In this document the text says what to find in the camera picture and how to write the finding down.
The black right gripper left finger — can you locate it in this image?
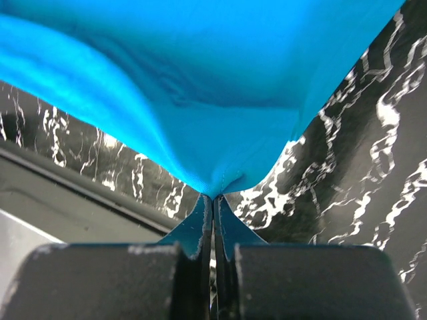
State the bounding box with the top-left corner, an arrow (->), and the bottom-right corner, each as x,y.
1,195 -> 213,319

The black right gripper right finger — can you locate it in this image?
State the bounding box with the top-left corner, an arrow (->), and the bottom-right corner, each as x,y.
213,197 -> 416,319

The blue t shirt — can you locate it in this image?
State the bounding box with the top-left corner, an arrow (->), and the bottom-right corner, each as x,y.
0,0 -> 406,200

